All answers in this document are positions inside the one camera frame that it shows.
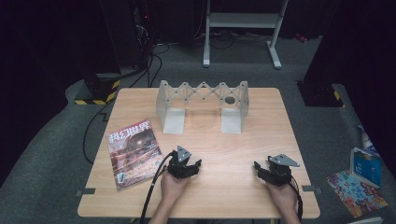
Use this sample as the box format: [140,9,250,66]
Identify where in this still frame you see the grey tape strip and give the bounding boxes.
[76,188,96,198]
[301,184,323,195]

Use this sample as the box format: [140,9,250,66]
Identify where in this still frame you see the grey expandable book rack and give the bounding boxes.
[155,79,250,135]

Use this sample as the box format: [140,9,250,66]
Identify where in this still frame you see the blue book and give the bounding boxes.
[348,147,383,189]

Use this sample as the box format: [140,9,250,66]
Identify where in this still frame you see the black floor cable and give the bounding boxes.
[81,100,116,165]

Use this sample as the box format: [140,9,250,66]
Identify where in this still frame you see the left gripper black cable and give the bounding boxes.
[138,150,177,224]

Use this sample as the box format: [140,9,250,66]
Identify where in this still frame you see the colourful picture book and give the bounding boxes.
[326,169,389,218]

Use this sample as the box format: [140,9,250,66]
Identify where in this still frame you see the person's right hand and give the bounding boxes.
[264,180,299,216]

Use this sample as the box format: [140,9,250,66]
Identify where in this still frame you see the person's left hand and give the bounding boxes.
[160,170,191,204]

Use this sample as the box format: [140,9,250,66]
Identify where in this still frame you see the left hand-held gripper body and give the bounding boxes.
[167,145,194,180]

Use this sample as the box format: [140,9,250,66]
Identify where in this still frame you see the black yellow striped stand base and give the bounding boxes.
[74,73,121,106]

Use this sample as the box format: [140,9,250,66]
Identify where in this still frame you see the red cover magazine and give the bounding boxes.
[106,119,164,191]

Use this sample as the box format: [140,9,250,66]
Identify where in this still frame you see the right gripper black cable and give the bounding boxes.
[289,175,304,222]

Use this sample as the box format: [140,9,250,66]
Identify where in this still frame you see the white blue packet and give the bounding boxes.
[356,124,379,155]

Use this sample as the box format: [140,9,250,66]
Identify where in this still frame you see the white metal stand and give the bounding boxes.
[203,0,290,70]

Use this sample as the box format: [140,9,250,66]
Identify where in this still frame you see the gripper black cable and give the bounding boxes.
[138,150,177,224]
[289,175,304,222]

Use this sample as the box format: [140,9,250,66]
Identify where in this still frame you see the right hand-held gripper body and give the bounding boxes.
[264,153,301,188]

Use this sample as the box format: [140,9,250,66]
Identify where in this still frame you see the bundle of black cables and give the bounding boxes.
[129,6,172,89]

